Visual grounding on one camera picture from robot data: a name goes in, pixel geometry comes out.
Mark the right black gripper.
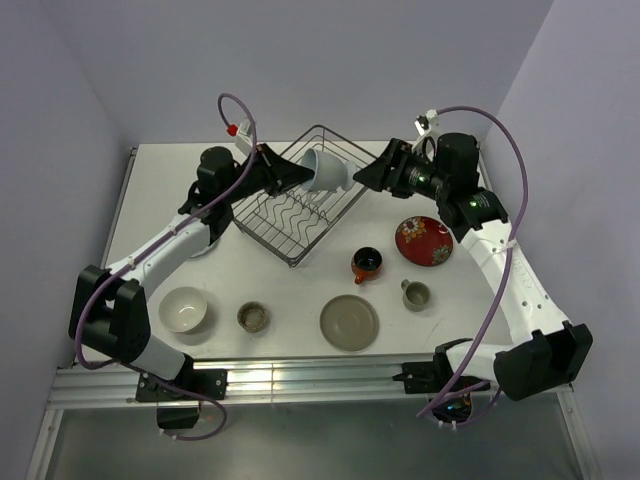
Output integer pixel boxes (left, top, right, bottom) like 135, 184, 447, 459
352, 138, 450, 202

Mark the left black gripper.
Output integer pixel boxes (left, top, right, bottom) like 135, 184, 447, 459
222, 143, 314, 205

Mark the light blue ceramic mug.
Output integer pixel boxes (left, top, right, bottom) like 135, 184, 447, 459
299, 149, 358, 206

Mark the orange black patterned cup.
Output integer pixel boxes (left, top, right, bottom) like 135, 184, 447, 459
351, 247, 383, 285

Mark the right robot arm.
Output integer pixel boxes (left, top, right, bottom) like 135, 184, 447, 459
353, 133, 593, 401

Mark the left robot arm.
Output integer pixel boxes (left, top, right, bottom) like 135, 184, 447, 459
69, 144, 314, 399

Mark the red floral plate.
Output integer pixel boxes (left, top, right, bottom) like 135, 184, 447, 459
394, 216, 454, 267

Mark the light blue saucer plate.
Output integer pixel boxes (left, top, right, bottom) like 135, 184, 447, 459
189, 239, 219, 260

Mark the small grey espresso cup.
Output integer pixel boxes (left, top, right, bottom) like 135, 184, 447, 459
401, 279, 431, 312

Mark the small brown speckled cup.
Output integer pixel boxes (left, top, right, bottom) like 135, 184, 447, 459
237, 301, 270, 334

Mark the grey stoneware saucer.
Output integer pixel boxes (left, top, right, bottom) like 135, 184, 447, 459
319, 294, 379, 352

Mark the white ceramic bowl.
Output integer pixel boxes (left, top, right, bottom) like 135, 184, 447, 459
158, 287, 208, 333

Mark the dark wire dish rack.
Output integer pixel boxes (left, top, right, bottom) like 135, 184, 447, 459
234, 124, 374, 268

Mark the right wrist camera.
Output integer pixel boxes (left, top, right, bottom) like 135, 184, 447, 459
413, 109, 440, 149

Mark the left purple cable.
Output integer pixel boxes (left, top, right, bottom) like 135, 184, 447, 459
73, 92, 259, 442

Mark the purple cable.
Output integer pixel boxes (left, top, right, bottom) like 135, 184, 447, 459
416, 105, 527, 426
73, 92, 259, 442

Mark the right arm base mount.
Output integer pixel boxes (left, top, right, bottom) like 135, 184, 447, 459
392, 360, 490, 426

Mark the aluminium extrusion rail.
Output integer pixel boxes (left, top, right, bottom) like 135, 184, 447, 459
47, 355, 574, 411

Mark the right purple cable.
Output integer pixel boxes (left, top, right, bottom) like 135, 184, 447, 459
416, 105, 527, 426

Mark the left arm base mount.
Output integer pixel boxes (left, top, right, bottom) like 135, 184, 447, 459
135, 369, 228, 441

